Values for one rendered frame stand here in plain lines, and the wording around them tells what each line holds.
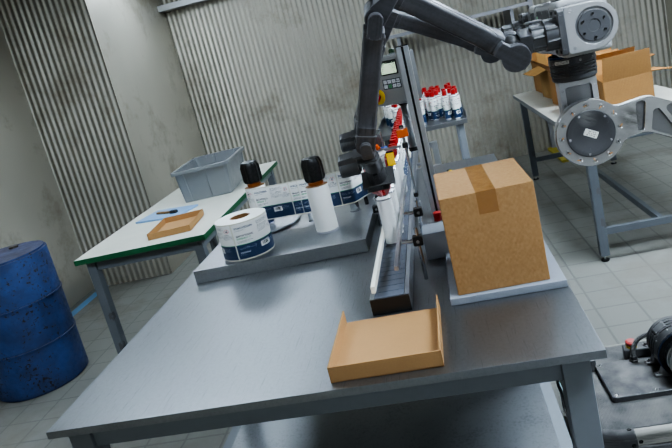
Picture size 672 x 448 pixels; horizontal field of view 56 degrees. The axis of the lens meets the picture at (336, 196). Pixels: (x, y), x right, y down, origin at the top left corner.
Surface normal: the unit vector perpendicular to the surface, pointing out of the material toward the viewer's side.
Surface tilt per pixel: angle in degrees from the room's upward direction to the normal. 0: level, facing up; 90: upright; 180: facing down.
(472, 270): 90
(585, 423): 90
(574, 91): 90
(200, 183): 95
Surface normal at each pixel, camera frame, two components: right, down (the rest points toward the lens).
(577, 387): -0.13, 0.25
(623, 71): 0.04, 0.39
